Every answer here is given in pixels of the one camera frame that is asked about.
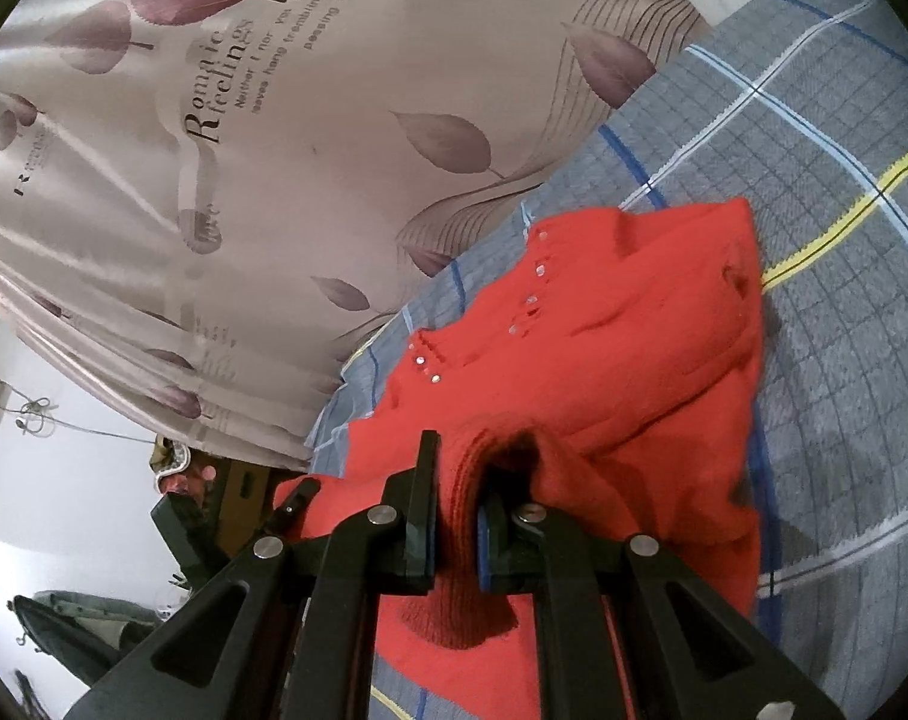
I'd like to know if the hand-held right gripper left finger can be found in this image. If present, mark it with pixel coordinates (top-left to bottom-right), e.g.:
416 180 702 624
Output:
64 430 441 720

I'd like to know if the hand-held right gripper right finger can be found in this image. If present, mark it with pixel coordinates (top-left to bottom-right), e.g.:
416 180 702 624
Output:
476 493 849 720

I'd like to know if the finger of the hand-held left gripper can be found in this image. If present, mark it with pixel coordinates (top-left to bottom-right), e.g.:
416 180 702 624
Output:
149 491 226 590
272 476 322 541

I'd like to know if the red knit sweater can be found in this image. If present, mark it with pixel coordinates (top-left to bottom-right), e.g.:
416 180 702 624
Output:
274 197 766 720

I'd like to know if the brown wooden cabinet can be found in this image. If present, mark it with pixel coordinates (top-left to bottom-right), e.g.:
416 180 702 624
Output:
199 457 312 593

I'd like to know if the floral cloth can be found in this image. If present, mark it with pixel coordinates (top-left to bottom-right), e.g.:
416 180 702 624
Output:
149 435 192 492

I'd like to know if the dark green garment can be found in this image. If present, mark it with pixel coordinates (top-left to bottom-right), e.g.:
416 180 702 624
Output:
11 589 162 691

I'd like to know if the leaf print curtain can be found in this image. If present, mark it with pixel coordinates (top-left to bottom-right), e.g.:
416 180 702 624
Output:
0 0 706 466

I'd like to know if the grey plaid cloth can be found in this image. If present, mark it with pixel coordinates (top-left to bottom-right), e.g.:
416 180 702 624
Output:
307 0 908 720

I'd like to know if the wall cord with hook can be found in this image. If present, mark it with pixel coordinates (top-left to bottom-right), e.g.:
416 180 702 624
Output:
0 397 162 443

